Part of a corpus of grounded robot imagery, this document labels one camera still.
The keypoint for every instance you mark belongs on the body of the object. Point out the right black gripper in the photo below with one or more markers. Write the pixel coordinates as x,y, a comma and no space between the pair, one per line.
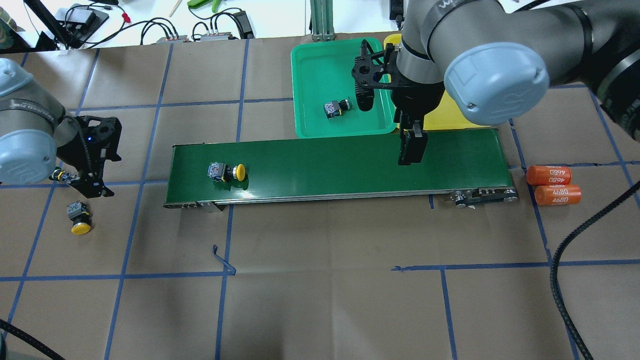
407,102

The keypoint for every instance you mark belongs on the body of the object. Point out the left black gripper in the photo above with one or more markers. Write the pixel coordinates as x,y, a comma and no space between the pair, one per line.
75,153

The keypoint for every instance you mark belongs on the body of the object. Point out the green push button switch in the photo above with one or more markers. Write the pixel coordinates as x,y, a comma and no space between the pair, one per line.
337,108

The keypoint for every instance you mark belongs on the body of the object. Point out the yellow push button switch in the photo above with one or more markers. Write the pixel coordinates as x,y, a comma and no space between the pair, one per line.
222,172

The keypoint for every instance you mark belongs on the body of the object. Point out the orange cylinder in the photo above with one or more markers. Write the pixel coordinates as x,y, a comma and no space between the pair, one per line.
557,195
548,175

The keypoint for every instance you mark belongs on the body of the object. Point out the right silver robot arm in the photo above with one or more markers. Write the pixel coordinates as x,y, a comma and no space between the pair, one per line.
497,65

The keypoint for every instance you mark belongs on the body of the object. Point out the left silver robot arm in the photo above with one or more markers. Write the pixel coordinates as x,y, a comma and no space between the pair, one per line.
39,139

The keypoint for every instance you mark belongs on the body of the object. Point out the yellow plastic tray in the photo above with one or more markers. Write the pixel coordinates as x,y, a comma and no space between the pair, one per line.
447,116

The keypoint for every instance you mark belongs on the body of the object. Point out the green conveyor belt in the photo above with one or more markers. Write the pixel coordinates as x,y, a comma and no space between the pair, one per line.
467,165

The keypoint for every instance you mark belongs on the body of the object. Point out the green plastic tray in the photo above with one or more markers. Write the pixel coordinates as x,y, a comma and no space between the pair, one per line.
322,73

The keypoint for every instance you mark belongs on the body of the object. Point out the black power adapter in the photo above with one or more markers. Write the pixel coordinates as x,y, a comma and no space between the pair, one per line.
245,28

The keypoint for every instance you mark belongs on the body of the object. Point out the brown paper table cover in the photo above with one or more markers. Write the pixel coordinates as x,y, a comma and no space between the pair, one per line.
381,278

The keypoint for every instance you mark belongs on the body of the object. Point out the aluminium frame post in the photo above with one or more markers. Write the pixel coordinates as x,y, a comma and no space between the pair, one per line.
322,20

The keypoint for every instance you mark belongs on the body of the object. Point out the green handled reacher tool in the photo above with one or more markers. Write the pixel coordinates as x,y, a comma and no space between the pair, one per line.
215,5

